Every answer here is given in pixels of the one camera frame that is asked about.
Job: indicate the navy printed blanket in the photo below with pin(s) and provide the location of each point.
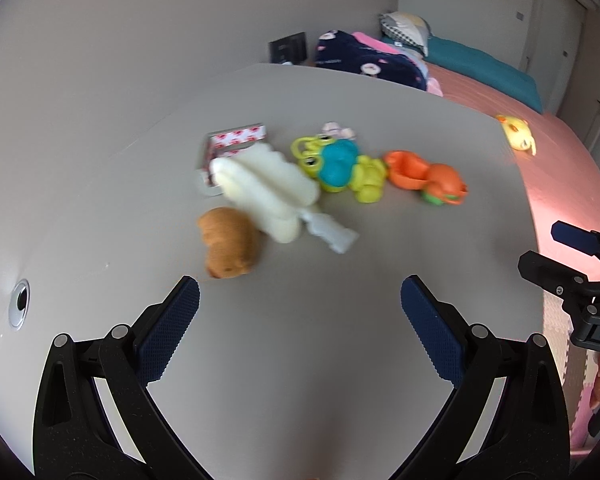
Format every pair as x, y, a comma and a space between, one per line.
365, 60

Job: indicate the black wall outlet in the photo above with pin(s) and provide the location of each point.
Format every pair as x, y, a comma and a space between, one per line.
287, 49

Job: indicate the brown plush toy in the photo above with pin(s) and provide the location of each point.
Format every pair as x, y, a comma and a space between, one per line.
227, 245

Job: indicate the small pink white toy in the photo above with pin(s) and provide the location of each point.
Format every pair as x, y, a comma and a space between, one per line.
337, 130

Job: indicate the metal table grommet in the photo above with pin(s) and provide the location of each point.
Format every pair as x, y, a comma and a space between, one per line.
19, 302

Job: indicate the teal bed sheet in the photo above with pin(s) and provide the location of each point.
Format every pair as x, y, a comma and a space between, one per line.
485, 70

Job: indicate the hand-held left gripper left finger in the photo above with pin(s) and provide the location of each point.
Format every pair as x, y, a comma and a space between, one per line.
172, 330

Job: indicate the orange crab toy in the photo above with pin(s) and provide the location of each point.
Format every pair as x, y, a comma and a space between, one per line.
425, 180

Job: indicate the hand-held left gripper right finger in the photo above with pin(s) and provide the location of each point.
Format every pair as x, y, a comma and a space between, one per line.
432, 330

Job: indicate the red patterned small box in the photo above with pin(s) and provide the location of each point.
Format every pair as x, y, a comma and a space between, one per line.
235, 141

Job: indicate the light blue blanket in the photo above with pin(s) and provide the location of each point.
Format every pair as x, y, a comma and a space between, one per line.
420, 64

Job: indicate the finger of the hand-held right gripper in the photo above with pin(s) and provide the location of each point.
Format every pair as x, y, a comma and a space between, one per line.
550, 272
575, 237

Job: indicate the white plush toy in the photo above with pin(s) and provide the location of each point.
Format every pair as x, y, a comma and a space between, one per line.
265, 190

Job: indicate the pale translucent wrapper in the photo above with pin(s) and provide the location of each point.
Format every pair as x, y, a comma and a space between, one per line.
330, 230

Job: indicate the yellow duck plush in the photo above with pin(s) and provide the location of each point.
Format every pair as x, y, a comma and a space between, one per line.
519, 132

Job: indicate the checked pillow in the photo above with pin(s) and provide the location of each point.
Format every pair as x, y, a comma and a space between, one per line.
405, 30

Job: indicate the white door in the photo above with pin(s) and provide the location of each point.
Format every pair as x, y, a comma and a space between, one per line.
560, 15

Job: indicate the blue yellow turtle toy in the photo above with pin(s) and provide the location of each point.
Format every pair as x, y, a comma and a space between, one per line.
340, 170

